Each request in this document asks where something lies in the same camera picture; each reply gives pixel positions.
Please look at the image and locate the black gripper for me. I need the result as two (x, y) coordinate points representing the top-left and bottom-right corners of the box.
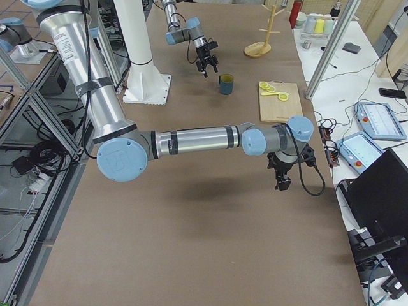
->
(196, 47), (219, 78)
(267, 153), (298, 191)

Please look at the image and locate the dark teal cup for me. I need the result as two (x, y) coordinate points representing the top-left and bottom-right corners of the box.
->
(219, 73), (234, 95)

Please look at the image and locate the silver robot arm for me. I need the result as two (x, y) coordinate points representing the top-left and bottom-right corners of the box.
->
(161, 0), (219, 78)
(26, 1), (316, 190)

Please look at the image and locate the wooden cup rack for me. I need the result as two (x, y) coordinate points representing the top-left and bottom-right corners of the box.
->
(244, 4), (285, 58)

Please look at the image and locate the grey cup lying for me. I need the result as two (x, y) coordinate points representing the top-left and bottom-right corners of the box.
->
(304, 16), (316, 34)

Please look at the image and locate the yellow cup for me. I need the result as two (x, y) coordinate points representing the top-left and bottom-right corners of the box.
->
(314, 19), (324, 34)

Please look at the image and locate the light blue cup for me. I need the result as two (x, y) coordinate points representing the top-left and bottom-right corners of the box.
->
(323, 19), (335, 35)

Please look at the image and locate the yellow toy knife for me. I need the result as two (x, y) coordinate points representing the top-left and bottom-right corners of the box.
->
(261, 92), (282, 96)

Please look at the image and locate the wooden cutting board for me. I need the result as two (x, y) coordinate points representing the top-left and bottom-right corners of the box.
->
(258, 81), (303, 123)

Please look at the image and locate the lemon slice on knife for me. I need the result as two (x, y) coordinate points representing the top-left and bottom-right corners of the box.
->
(278, 92), (289, 101)

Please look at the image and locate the near blue teach pendant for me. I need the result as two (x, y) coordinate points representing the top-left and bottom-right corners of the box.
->
(336, 132), (384, 174)

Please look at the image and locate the blue teach pendant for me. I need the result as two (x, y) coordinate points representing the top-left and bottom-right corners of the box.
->
(336, 132), (384, 174)
(355, 102), (407, 141)

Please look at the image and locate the black monitor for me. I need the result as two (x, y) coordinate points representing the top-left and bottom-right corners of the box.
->
(340, 149), (407, 288)

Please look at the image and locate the red cylinder bottle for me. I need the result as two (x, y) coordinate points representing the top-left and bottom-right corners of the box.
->
(289, 0), (302, 29)

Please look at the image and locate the far blue teach pendant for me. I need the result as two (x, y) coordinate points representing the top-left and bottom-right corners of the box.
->
(355, 102), (407, 141)

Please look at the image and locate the black smartphone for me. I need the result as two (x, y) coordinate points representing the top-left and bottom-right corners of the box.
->
(379, 88), (407, 99)

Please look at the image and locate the small black square pad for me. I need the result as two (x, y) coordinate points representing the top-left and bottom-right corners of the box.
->
(342, 42), (361, 54)

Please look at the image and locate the white camera pillar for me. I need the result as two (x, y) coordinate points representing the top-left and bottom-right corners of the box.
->
(114, 0), (171, 105)

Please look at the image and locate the aluminium frame post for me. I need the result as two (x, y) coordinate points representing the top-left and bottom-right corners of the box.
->
(305, 0), (361, 100)

